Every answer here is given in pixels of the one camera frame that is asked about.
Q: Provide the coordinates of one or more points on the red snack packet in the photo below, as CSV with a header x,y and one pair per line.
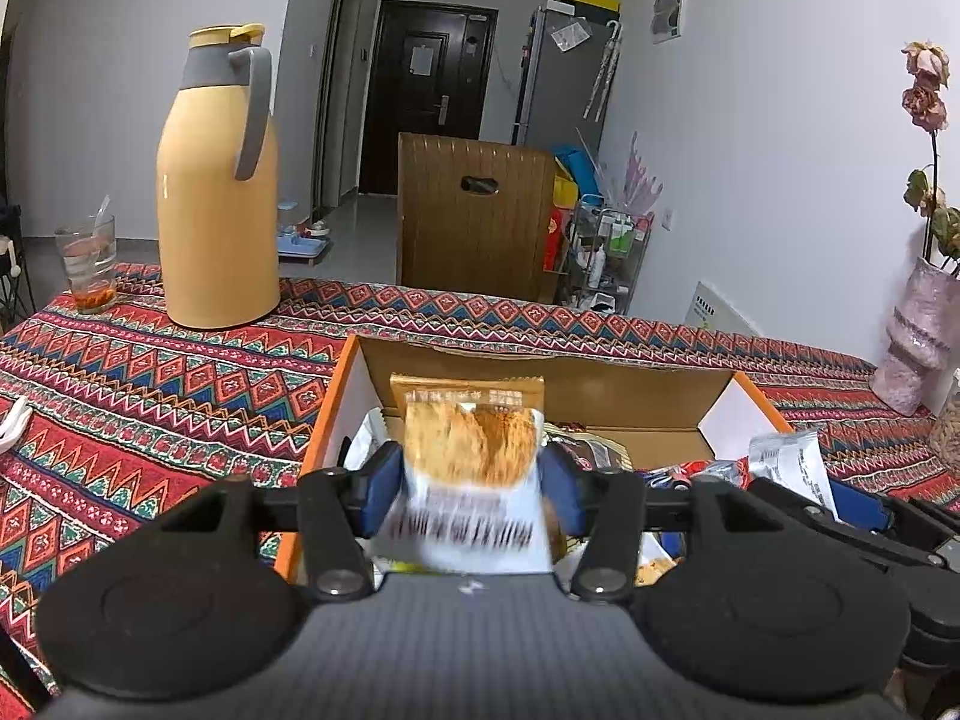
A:
x,y
690,474

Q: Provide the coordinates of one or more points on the clear pouch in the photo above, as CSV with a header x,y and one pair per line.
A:
x,y
570,36

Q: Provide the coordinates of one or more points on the drinking glass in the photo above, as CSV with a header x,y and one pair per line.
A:
x,y
86,270

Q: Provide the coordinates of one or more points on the blue pet tray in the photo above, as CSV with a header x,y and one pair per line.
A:
x,y
304,246

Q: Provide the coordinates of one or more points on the pink feather sticks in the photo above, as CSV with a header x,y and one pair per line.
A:
x,y
637,176

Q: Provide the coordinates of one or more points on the white cloth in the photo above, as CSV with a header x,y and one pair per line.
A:
x,y
11,424

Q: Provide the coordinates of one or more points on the red gift box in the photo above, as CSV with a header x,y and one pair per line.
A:
x,y
556,236

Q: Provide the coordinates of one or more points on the grey refrigerator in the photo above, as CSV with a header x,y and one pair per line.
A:
x,y
562,97

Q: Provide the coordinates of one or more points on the patterned red tablecloth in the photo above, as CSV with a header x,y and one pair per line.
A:
x,y
150,390

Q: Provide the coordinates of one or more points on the white umbrella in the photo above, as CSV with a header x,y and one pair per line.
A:
x,y
604,71

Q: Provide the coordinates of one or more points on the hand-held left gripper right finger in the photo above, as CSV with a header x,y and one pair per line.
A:
x,y
561,491

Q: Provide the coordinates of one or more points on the blue board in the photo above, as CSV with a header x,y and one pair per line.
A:
x,y
577,163

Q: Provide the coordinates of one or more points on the grey interior door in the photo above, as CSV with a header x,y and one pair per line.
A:
x,y
334,90

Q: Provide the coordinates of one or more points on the wooden chair back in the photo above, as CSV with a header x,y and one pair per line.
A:
x,y
465,240

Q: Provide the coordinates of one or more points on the pink textured vase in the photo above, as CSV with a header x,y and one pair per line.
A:
x,y
915,345

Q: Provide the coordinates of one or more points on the yellow thermos jug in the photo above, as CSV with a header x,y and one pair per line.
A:
x,y
214,225

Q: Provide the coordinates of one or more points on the green bottle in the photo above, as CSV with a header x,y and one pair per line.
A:
x,y
621,240

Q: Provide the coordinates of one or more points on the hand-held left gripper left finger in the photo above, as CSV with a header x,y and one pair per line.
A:
x,y
384,491

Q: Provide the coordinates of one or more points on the yellow box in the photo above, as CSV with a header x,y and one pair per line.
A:
x,y
592,0

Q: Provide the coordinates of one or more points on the black entrance door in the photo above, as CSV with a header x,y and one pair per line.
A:
x,y
420,112

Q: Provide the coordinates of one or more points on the orange cardboard box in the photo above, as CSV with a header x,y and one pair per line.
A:
x,y
600,397

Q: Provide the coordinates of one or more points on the yellow bag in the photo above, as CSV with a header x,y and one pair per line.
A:
x,y
564,189

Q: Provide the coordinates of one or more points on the clear seed container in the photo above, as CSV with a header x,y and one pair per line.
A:
x,y
946,427

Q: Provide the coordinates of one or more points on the pile of snack packets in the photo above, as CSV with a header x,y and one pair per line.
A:
x,y
360,454

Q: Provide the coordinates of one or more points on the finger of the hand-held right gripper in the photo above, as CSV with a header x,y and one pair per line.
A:
x,y
862,506
900,551

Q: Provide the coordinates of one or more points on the white grey snack packet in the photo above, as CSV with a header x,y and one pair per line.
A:
x,y
791,465

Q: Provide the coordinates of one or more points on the dried rose bouquet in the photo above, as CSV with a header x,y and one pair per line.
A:
x,y
926,97

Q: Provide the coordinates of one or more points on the orange white snack packet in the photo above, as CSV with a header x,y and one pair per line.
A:
x,y
472,450

